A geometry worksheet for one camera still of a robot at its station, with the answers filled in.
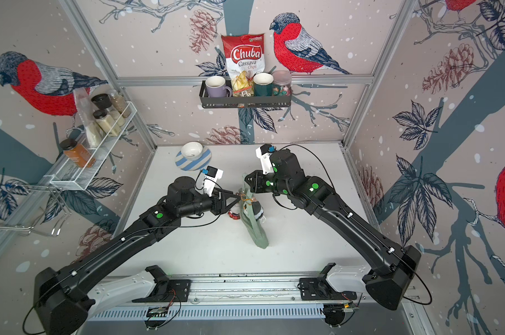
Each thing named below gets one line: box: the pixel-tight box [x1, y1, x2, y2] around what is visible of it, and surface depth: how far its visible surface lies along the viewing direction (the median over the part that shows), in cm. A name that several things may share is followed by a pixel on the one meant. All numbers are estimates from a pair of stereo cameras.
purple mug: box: [205, 75, 233, 98], surface depth 85 cm
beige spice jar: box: [92, 108, 122, 137], surface depth 79 cm
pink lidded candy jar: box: [272, 69, 293, 97], surface depth 87 cm
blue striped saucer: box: [175, 146, 213, 171], surface depth 116 cm
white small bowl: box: [181, 140, 205, 160], surface depth 116 cm
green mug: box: [253, 71, 275, 97], surface depth 85 cm
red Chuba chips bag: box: [221, 33, 266, 98], surface depth 83 cm
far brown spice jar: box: [110, 92, 132, 118], surface depth 87 cm
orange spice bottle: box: [59, 138, 97, 169], surface depth 69 cm
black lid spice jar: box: [90, 93, 113, 112], surface depth 80 cm
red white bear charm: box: [228, 209, 241, 220], surface depth 84 cm
